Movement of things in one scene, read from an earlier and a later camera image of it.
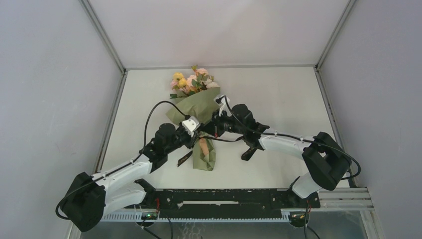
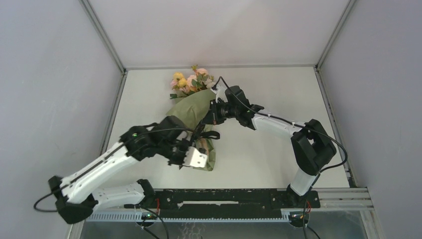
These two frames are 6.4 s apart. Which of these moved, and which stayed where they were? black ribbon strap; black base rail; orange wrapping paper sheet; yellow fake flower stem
Moved: black ribbon strap
Stayed: orange wrapping paper sheet; yellow fake flower stem; black base rail
